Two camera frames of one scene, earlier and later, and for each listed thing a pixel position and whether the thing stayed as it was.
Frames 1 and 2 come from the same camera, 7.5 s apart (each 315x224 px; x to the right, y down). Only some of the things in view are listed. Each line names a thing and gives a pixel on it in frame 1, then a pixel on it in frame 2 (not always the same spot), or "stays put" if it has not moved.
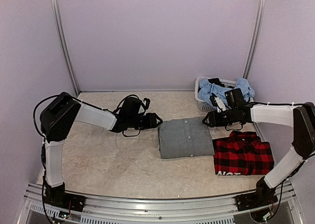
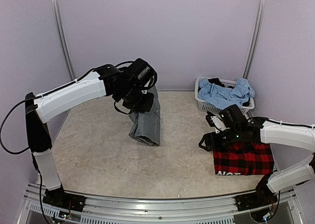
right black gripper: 213,120 -> 211,142
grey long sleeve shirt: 184,138 -> 145,125
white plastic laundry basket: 204,107 stays put
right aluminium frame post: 257,34 stays put
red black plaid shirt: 242,153 stays put
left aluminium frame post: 63,39 stays put
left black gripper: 151,122 -> 146,107
